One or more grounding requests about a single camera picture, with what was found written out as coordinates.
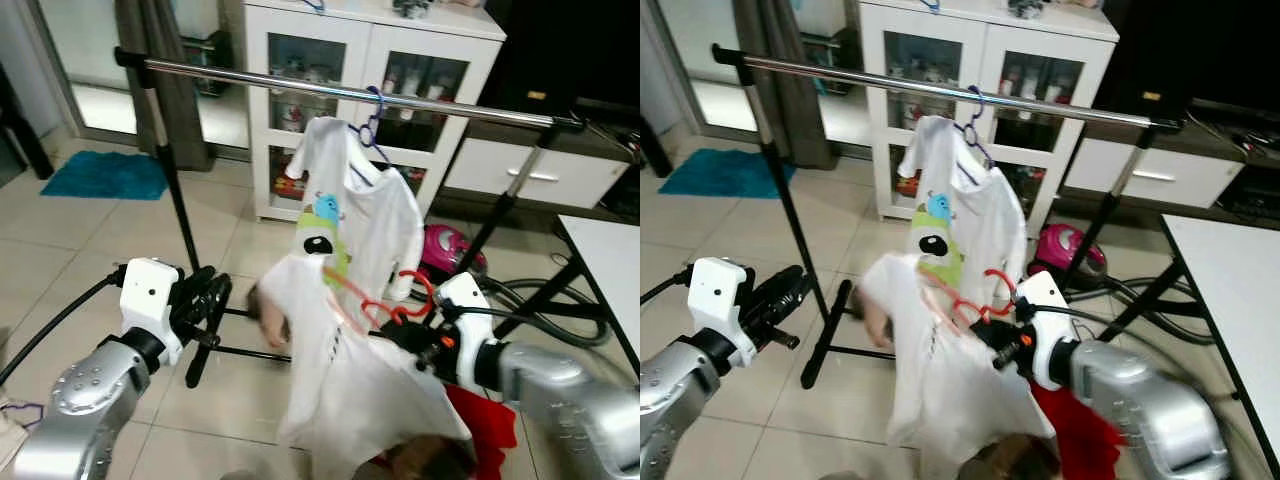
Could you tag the red plastic hanger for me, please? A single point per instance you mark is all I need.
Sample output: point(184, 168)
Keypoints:
point(380, 316)
point(985, 312)

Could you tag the white shirt brown sleeves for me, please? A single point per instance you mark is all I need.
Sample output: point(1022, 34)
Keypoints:
point(950, 400)
point(350, 400)

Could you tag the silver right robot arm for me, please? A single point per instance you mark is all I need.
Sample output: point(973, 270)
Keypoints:
point(560, 400)
point(1150, 410)

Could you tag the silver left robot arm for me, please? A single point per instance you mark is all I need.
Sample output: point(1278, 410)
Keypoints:
point(80, 400)
point(675, 410)

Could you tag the blue hanger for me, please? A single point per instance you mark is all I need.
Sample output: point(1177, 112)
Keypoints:
point(979, 102)
point(381, 103)

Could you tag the pink vacuum cleaner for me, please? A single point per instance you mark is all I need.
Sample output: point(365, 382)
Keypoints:
point(445, 245)
point(1065, 245)

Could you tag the red cloth garment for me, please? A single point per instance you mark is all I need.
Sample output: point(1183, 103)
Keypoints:
point(485, 430)
point(1080, 430)

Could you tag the white shirt cartoon print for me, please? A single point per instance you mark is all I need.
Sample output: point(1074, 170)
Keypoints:
point(385, 220)
point(990, 220)

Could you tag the teal floor mat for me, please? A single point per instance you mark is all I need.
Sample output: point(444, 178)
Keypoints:
point(105, 175)
point(725, 172)

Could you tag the grey brown curtain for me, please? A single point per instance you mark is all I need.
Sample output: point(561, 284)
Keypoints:
point(800, 100)
point(180, 110)

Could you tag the white table black legs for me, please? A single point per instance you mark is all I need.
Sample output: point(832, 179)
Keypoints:
point(1240, 290)
point(610, 260)

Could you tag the white framed glass door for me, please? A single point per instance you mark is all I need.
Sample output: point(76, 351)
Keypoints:
point(715, 100)
point(100, 105)

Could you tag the chrome and black clothes rack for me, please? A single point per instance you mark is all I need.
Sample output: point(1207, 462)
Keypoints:
point(850, 76)
point(250, 78)

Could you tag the white low drawer unit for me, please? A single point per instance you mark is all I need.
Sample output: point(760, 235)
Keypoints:
point(560, 175)
point(1210, 180)

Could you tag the white glass door cabinet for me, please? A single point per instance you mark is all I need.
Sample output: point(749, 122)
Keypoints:
point(300, 22)
point(920, 22)

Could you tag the black television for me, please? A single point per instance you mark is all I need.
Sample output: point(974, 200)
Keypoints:
point(1200, 50)
point(580, 50)

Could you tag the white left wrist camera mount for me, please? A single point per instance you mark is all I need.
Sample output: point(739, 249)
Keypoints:
point(150, 315)
point(722, 315)

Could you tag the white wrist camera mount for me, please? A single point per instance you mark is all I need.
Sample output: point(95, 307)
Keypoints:
point(465, 300)
point(1045, 300)
point(722, 315)
point(150, 315)

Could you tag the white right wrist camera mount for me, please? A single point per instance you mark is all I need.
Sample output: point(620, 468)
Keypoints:
point(1045, 300)
point(465, 300)

